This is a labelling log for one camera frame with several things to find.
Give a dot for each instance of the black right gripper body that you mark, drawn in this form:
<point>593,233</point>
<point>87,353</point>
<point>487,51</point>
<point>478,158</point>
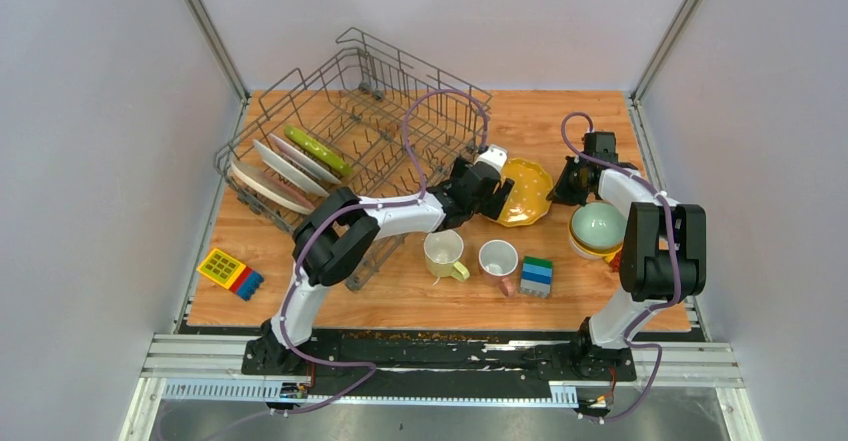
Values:
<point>568,188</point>

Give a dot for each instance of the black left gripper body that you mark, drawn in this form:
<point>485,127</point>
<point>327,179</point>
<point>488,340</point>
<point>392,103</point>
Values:
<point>479,205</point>

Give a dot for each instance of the yellow polka dot plate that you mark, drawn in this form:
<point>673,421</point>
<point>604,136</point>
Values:
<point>527,201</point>

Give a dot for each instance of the green scalloped plate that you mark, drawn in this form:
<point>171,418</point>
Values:
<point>315,148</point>

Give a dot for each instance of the grey wire dish rack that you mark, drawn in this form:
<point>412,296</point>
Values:
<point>399,121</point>

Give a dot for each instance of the teal rimmed plate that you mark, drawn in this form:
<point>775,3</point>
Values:
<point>303,161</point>

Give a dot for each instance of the red and teal floral plate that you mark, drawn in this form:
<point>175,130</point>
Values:
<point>288,171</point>

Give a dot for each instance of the cream and pink plate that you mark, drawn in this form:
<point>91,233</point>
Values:
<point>271,188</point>

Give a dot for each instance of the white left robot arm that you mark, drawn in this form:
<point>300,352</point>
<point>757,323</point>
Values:
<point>332,242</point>

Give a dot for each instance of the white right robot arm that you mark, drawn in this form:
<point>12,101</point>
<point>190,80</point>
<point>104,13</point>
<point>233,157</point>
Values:
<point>663,251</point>

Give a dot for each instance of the stacked teal and yellow bowls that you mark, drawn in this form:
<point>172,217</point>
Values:
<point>596,231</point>

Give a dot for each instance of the yellow mug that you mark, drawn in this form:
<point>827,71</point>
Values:
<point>443,251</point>

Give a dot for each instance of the pink mug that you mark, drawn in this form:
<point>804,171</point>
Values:
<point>498,261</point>

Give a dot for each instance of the green blue grey block stack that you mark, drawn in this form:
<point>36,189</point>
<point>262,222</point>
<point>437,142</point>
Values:
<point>536,277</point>

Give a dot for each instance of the small red yellow green toy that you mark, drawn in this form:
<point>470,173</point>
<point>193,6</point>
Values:
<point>614,261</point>

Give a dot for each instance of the yellow red blue toy block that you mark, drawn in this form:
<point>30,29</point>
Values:
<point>231,274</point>

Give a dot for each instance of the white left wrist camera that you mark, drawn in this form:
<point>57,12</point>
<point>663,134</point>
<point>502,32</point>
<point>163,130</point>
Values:
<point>493,156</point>

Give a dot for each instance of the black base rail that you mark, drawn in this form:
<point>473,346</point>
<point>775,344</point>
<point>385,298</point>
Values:
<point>425,369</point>

